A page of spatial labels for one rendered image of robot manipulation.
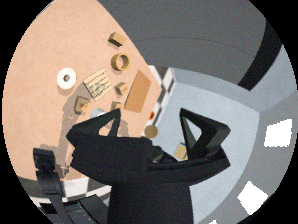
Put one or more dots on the small square wooden pallet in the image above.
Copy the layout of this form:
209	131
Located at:
97	82

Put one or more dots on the brown open cylinder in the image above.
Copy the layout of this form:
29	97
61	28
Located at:
126	62

